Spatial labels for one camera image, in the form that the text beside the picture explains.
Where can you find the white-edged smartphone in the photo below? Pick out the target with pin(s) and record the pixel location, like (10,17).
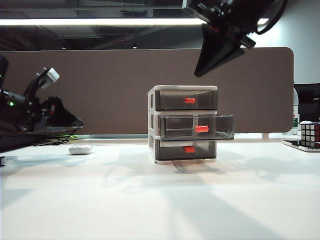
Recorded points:
(292,143)

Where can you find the white earphone case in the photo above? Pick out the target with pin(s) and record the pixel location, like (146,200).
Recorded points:
(80,150)

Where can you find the black monitor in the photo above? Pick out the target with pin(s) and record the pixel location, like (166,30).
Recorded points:
(310,105)

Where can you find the long ceiling light strip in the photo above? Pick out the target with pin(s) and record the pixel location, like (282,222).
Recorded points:
(100,21)

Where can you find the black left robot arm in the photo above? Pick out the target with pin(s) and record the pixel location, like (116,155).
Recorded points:
(5,117)

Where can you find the black rubik's cube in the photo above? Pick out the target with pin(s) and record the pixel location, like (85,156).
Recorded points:
(310,133)

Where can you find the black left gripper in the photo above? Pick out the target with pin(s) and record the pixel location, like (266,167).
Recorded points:
(32,115)

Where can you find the white plastic drawer cabinet frame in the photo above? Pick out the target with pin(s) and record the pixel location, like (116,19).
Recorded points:
(185,87)

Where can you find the brown desk partition panel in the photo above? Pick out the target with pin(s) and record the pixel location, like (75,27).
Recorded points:
(112,87)

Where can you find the clear bottle with green label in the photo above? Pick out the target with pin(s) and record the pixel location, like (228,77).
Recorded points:
(296,117)

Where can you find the small black clip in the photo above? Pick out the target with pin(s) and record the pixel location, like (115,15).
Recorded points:
(2,161)

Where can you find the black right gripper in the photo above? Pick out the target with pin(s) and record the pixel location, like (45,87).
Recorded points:
(225,12)

